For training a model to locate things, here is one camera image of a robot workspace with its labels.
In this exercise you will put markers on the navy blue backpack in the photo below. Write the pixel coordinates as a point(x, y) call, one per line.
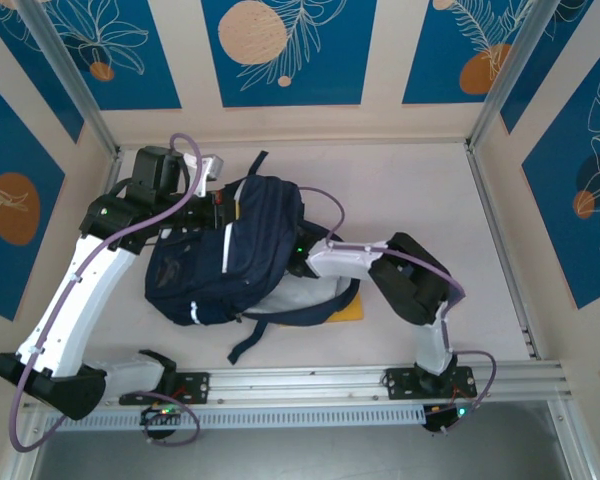
point(260, 225)

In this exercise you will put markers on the yellow book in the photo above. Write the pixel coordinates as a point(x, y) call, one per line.
point(352, 310)

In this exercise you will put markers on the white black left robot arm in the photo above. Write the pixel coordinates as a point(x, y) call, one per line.
point(85, 305)

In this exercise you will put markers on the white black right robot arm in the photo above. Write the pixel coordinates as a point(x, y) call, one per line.
point(345, 262)

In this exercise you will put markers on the aluminium mounting rail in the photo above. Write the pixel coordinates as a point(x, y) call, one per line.
point(300, 385)

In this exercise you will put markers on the aluminium frame post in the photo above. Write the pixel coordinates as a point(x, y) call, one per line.
point(514, 75)
point(70, 75)

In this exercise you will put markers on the aluminium table side rail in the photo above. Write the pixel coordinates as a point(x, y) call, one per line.
point(500, 245)
point(91, 280)

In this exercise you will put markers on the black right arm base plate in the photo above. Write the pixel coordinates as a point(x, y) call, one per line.
point(397, 382)

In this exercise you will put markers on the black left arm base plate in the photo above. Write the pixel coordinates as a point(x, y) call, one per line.
point(195, 387)

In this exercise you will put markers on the aluminium lower frame bar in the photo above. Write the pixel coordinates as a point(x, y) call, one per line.
point(575, 450)
point(15, 465)

